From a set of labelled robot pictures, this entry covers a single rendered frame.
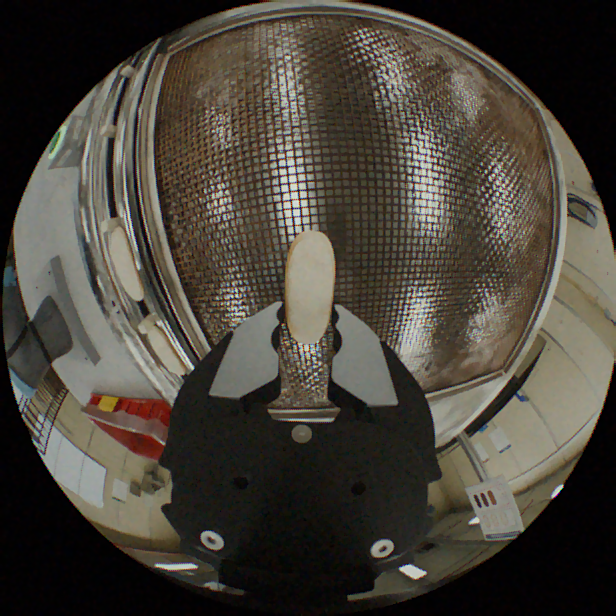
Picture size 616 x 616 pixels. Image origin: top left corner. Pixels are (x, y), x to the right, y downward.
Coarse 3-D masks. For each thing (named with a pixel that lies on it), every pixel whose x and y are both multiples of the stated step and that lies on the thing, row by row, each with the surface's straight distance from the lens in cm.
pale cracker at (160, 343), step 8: (152, 328) 29; (152, 336) 30; (160, 336) 29; (152, 344) 31; (160, 344) 30; (168, 344) 29; (160, 352) 31; (168, 352) 30; (176, 352) 30; (168, 360) 31; (176, 360) 31; (168, 368) 33; (176, 368) 32; (184, 368) 32
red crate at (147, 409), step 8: (96, 400) 83; (120, 400) 67; (128, 400) 63; (136, 400) 60; (144, 400) 57; (152, 400) 54; (160, 400) 52; (120, 408) 65; (128, 408) 62; (136, 408) 59; (144, 408) 56; (152, 408) 53; (160, 408) 52; (168, 408) 53; (144, 416) 53; (152, 416) 52; (160, 416) 52; (168, 416) 54; (168, 424) 53
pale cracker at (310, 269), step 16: (304, 240) 12; (320, 240) 12; (288, 256) 13; (304, 256) 12; (320, 256) 12; (288, 272) 13; (304, 272) 13; (320, 272) 13; (288, 288) 13; (304, 288) 13; (320, 288) 13; (288, 304) 14; (304, 304) 14; (320, 304) 14; (288, 320) 15; (304, 320) 14; (320, 320) 14; (304, 336) 16; (320, 336) 16
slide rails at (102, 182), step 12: (132, 60) 48; (120, 84) 42; (108, 108) 40; (108, 120) 37; (120, 120) 34; (120, 132) 32; (108, 144) 34; (108, 204) 30; (120, 204) 28; (108, 216) 29; (120, 216) 27; (108, 240) 30; (108, 252) 30; (120, 288) 30; (144, 288) 27; (132, 300) 29; (144, 300) 28; (132, 312) 31; (156, 324) 29; (144, 336) 32; (168, 372) 36; (180, 384) 37
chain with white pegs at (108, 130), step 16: (144, 48) 52; (128, 80) 43; (112, 128) 33; (112, 144) 34; (112, 160) 32; (112, 176) 31; (112, 192) 30; (112, 224) 27; (144, 304) 30; (144, 320) 29
